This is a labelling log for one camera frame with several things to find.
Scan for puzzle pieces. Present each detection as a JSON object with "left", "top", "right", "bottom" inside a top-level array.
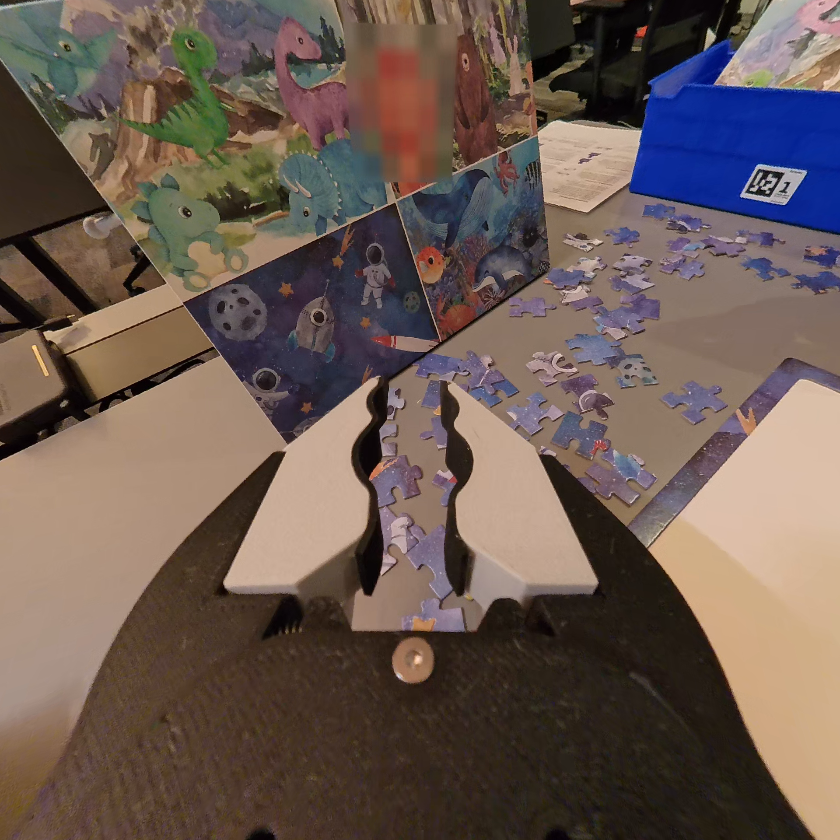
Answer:
[{"left": 377, "top": 202, "right": 840, "bottom": 632}]

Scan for four-picture puzzle reference board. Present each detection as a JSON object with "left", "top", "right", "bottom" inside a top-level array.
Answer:
[{"left": 0, "top": 0, "right": 552, "bottom": 444}]

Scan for dark grey box device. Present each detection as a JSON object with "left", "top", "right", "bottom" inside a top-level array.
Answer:
[{"left": 0, "top": 328, "right": 70, "bottom": 427}]

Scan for black office chair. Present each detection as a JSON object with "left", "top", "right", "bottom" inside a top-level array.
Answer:
[{"left": 548, "top": 0, "right": 657, "bottom": 122}]

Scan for space puzzle frame tray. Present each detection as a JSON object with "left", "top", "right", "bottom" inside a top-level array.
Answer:
[{"left": 626, "top": 357, "right": 840, "bottom": 840}]

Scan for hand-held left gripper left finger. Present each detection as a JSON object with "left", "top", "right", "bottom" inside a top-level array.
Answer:
[{"left": 223, "top": 376, "right": 389, "bottom": 601}]

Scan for dinosaur puzzle board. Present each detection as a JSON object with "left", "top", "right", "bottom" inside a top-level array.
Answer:
[{"left": 715, "top": 0, "right": 840, "bottom": 89}]

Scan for black partition panel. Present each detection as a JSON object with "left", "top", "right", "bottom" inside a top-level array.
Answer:
[{"left": 0, "top": 62, "right": 109, "bottom": 231}]

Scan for brown wooden seat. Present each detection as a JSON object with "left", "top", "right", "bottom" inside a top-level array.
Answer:
[{"left": 46, "top": 282, "right": 221, "bottom": 401}]

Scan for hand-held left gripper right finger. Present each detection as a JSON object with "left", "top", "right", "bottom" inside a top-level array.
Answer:
[{"left": 441, "top": 381, "right": 600, "bottom": 602}]

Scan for blue bin with white tag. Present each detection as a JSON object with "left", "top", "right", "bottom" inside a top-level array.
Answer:
[{"left": 630, "top": 39, "right": 840, "bottom": 234}]

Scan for printed paper sheet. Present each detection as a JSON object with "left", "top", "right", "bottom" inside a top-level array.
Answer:
[{"left": 538, "top": 120, "right": 647, "bottom": 214}]

